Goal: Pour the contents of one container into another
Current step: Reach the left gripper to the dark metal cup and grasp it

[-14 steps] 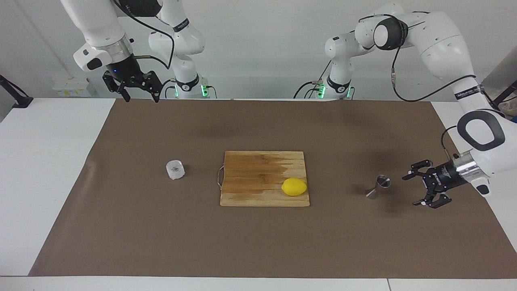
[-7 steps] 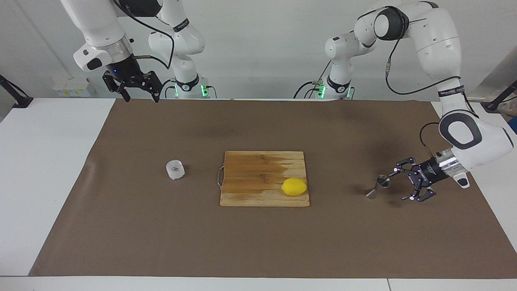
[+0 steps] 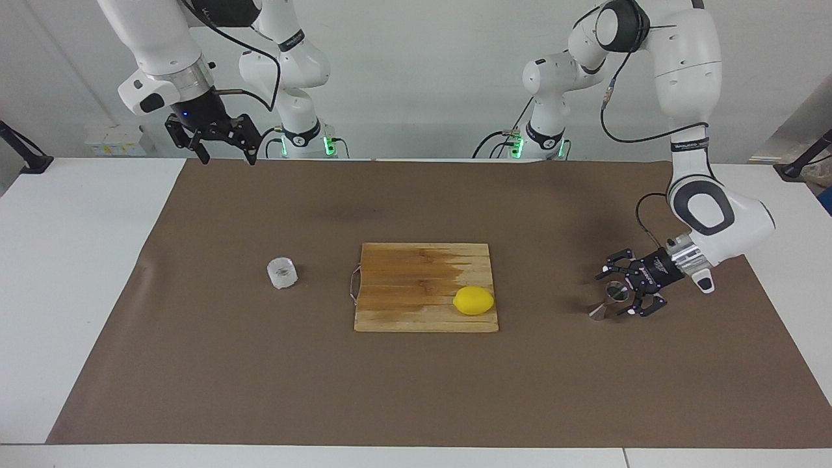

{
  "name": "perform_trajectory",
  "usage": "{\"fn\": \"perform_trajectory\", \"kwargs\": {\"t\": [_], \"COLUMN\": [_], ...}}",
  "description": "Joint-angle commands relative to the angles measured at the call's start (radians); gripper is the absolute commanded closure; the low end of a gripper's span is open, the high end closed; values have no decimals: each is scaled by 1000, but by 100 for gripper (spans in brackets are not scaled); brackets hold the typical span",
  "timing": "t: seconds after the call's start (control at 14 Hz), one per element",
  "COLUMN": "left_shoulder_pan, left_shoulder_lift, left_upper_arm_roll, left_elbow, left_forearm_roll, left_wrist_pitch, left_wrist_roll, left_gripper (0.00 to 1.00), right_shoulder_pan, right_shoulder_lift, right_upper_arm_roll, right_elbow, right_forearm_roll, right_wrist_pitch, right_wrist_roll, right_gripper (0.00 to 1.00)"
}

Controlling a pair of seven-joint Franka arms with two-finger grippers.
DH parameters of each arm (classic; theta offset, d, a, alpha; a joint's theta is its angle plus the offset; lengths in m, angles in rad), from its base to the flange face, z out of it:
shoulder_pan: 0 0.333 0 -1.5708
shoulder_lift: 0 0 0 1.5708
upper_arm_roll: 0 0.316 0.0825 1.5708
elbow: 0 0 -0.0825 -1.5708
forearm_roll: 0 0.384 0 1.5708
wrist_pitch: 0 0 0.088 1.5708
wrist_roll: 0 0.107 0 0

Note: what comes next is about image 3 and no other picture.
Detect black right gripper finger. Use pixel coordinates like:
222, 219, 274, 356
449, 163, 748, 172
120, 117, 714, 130
164, 115, 211, 165
224, 114, 263, 166

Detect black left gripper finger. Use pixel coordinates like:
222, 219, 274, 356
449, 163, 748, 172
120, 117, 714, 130
627, 291, 668, 319
596, 248, 645, 282

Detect steel double jigger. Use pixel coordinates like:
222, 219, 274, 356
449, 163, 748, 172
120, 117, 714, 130
588, 280, 631, 321

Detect clear plastic cup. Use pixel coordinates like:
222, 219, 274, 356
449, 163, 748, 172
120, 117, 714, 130
266, 257, 300, 291

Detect small white carton pack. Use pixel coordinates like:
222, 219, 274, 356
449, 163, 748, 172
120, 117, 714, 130
84, 124, 157, 157

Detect yellow lemon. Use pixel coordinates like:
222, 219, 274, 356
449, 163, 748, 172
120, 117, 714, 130
452, 285, 496, 317

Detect black clamp stand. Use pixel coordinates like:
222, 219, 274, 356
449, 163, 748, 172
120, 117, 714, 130
0, 120, 55, 176
773, 128, 832, 182

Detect wooden cutting board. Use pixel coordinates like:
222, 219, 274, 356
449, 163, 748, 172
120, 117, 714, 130
349, 242, 501, 334

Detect brown table mat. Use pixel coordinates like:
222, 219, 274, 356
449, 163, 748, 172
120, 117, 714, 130
45, 158, 832, 449

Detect black right base cables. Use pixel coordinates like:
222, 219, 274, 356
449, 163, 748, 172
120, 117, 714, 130
254, 125, 287, 159

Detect black base cables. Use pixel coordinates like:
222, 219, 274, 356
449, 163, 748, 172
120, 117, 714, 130
472, 96, 536, 159
254, 125, 287, 159

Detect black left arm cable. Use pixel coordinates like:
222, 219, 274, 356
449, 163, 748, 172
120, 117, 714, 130
599, 23, 710, 250

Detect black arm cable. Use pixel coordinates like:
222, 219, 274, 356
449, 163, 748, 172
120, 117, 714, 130
599, 23, 710, 250
179, 0, 282, 112

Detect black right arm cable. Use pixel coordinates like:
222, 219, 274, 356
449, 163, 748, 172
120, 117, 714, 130
179, 0, 282, 112

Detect black left base cables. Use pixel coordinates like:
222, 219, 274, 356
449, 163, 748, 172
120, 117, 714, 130
472, 96, 536, 159

